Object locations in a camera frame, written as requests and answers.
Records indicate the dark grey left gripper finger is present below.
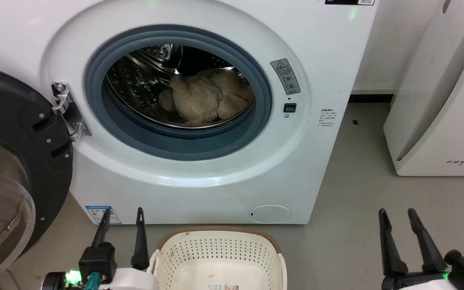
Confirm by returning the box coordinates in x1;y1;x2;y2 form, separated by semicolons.
91;209;112;249
131;207;150;271

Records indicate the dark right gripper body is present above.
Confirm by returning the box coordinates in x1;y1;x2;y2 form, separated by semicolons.
381;271;452;290

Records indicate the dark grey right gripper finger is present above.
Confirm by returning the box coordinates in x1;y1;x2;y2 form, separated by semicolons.
378;209;409;277
407;208;449;273

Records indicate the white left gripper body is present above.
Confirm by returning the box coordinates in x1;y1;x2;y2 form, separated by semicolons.
41;267;157;290

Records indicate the white perforated laundry basket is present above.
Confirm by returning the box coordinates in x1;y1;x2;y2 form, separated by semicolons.
147;226;288;290

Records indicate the white front-load washing machine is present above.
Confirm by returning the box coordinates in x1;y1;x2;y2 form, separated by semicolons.
0;0;379;225

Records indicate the blue energy label sticker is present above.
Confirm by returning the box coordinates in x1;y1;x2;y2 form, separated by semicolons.
85;205;122;225

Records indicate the grey rubber door gasket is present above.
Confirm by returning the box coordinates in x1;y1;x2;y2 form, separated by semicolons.
84;25;273;162

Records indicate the white air purifier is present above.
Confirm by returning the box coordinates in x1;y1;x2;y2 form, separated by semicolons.
383;0;464;176

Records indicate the round white filter cover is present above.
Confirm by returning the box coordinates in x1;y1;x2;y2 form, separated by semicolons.
249;205;292;224

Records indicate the chrome door hinge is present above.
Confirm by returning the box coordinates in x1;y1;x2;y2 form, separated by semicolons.
52;82;92;142

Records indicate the steel perforated washer drum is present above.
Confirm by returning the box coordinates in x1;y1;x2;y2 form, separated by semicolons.
106;43;255;129

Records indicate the black round washer door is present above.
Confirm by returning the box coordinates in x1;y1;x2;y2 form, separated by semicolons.
0;64;74;290

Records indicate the beige cloth in drum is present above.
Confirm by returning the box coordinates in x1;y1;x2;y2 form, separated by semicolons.
158;68;255;125

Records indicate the grey warning sticker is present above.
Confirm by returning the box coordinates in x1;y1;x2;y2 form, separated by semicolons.
270;58;301;96

